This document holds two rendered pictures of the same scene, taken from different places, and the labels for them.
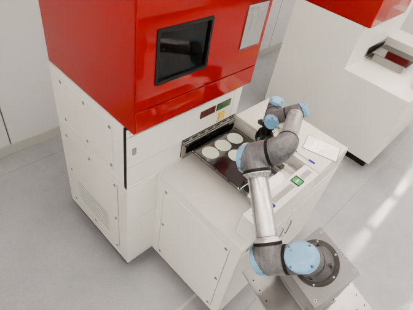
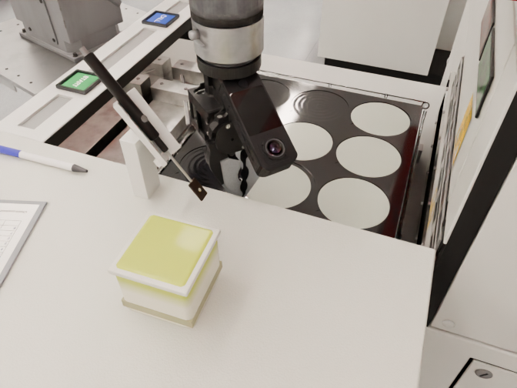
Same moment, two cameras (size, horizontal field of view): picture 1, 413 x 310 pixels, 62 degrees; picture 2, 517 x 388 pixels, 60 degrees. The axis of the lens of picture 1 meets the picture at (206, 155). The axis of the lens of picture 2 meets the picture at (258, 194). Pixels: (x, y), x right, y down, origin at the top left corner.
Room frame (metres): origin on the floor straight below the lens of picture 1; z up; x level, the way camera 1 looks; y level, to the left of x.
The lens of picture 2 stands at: (2.02, -0.40, 1.35)
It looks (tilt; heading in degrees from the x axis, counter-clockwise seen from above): 44 degrees down; 164
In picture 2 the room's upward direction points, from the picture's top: straight up
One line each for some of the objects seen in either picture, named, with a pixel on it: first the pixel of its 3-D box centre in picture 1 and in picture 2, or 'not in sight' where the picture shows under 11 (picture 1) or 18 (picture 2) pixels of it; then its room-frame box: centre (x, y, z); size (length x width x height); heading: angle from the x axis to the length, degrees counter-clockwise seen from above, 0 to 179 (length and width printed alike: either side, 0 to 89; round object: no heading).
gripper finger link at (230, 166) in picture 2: not in sight; (222, 169); (1.57, -0.32, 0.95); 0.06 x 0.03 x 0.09; 13
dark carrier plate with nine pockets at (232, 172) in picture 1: (236, 155); (301, 142); (1.49, -0.17, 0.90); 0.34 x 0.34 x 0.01; 53
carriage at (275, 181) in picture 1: (273, 186); (155, 128); (1.34, -0.39, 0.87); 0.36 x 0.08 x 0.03; 143
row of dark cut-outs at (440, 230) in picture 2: (209, 128); (452, 134); (1.60, 0.01, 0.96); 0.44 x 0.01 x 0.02; 143
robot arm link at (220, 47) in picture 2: not in sight; (225, 35); (1.57, -0.30, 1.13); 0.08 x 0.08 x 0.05
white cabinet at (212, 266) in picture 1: (240, 212); not in sight; (1.49, -0.30, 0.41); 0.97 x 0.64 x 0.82; 143
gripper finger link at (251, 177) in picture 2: not in sight; (243, 162); (1.57, -0.29, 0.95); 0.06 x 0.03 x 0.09; 13
